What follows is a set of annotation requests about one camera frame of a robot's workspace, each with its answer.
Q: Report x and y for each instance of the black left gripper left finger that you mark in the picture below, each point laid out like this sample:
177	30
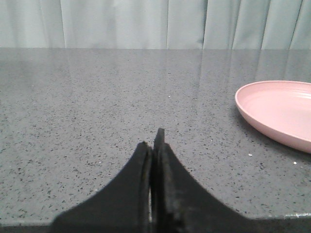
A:
122	206

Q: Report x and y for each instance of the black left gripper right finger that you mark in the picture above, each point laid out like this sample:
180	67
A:
181	205

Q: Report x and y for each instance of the pink plate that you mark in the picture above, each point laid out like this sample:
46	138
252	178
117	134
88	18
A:
281	110

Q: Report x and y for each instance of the white curtain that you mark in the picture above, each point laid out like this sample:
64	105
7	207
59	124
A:
156	24

